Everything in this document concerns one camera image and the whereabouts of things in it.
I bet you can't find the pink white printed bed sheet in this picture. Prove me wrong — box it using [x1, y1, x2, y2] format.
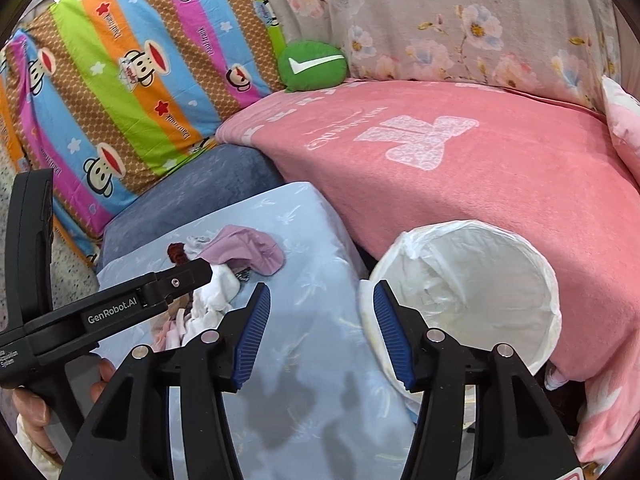
[544, 360, 633, 473]

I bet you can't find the white cloth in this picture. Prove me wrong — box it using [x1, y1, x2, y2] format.
[191, 262, 242, 332]

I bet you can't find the pink and white pillow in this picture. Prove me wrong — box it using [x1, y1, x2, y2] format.
[600, 75, 640, 188]

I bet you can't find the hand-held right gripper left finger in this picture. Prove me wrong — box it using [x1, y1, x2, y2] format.
[60, 282, 273, 480]

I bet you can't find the pale pink crumpled cloth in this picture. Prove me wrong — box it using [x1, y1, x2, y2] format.
[151, 307, 187, 352]

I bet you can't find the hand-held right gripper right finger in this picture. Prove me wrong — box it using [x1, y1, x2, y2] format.
[372, 280, 576, 480]

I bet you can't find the bin with white liner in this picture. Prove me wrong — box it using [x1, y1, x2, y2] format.
[372, 220, 562, 377]

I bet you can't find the green round check-mark pillow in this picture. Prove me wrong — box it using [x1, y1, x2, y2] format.
[277, 41, 349, 93]

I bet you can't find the blue grey cushion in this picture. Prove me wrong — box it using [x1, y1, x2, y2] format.
[100, 144, 286, 267]

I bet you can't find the colourful striped monkey quilt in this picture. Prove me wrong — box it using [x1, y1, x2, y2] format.
[0, 0, 287, 267]

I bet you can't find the dark red cloth scrap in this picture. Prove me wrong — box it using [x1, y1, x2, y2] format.
[167, 242, 194, 266]

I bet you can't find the pink blanket with white print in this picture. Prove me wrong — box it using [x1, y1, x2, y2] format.
[215, 80, 640, 386]

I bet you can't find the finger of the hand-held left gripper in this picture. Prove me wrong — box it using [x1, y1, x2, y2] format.
[140, 258, 214, 309]

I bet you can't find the grey floral sheet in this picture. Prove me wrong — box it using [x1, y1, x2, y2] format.
[250, 0, 622, 112]

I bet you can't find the person's left hand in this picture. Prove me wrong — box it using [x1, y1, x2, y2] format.
[11, 357, 119, 443]

